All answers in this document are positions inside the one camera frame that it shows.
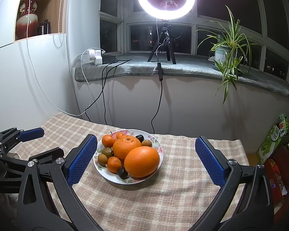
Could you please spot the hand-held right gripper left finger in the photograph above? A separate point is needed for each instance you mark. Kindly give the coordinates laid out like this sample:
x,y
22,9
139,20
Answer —
x,y
83,160

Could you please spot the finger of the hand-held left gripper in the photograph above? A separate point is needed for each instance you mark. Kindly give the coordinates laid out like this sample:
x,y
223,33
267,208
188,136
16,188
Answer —
x,y
31,134
48,152

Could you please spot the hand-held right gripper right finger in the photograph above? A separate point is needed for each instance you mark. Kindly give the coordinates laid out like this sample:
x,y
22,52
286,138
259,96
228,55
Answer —
x,y
210,160

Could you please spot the small brown kiwi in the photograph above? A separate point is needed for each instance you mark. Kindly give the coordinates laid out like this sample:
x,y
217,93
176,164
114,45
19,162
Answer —
x,y
147,143
102,160

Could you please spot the green-brown kiwi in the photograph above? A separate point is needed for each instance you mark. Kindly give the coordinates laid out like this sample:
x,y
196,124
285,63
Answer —
x,y
107,152

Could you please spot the small tangerine with stem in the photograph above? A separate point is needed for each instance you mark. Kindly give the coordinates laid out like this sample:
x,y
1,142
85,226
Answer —
x,y
108,141

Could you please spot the large orange with stem scar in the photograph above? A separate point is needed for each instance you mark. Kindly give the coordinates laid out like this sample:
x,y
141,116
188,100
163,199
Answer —
x,y
125,148

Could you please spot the white floral plate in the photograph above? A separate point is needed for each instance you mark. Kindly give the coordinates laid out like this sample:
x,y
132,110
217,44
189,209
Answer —
x,y
156,146

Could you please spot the large smooth oval orange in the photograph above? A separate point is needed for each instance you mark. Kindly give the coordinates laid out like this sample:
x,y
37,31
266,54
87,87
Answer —
x,y
141,161

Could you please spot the white cabinet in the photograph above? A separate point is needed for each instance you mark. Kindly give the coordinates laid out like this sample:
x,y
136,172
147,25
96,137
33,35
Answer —
x,y
26,77

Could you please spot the green printed carton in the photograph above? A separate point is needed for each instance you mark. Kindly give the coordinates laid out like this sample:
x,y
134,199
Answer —
x,y
267,146

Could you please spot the beige checked tablecloth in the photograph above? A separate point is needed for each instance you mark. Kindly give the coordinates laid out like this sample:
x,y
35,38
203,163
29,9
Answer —
x,y
159,197

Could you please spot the green snack bag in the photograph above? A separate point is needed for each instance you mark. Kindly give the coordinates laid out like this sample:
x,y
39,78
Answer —
x,y
284,125

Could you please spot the white power strip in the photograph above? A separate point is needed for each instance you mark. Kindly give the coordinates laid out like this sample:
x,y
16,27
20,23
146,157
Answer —
x,y
94,55

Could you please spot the black power adapter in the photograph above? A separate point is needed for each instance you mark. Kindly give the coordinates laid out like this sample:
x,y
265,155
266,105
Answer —
x,y
108,58

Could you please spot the potted spider plant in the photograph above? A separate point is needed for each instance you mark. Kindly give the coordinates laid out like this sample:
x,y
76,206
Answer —
x,y
220,55

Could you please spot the dark glass bottle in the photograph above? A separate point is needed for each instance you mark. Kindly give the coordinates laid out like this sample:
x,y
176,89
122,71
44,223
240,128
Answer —
x,y
40,28
47,26

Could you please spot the grey windowsill mat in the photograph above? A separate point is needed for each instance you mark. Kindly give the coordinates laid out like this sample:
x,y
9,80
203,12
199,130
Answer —
x,y
139,68

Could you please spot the red ceramic vase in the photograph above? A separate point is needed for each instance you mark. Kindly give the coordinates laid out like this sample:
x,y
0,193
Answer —
x,y
26,19

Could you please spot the white window frame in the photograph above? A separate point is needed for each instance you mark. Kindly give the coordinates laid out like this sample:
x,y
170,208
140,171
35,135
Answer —
x,y
124,21

